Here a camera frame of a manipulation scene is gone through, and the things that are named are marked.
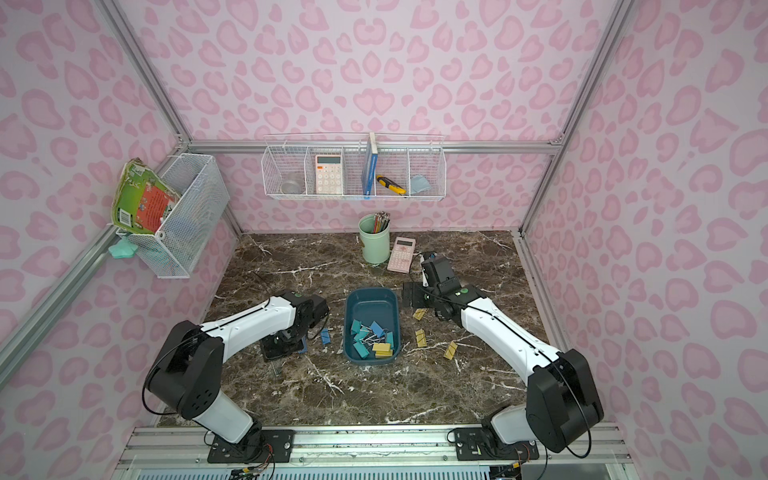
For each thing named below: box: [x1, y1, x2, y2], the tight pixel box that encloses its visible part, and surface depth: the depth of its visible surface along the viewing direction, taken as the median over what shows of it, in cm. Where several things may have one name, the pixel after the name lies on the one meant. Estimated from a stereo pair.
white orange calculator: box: [316, 154, 343, 195], surface depth 96 cm
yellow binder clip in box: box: [372, 343, 393, 358], surface depth 89 cm
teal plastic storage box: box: [344, 287, 401, 364], surface depth 93 cm
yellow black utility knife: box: [376, 175, 407, 196], surface depth 99 cm
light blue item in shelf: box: [410, 174, 431, 194], surface depth 102 cm
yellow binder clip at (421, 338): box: [415, 329, 427, 347], surface depth 92 cm
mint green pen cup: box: [359, 211, 391, 264], surface depth 106 cm
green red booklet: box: [112, 157, 180, 234], surface depth 73 cm
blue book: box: [362, 132, 379, 200], surface depth 89 cm
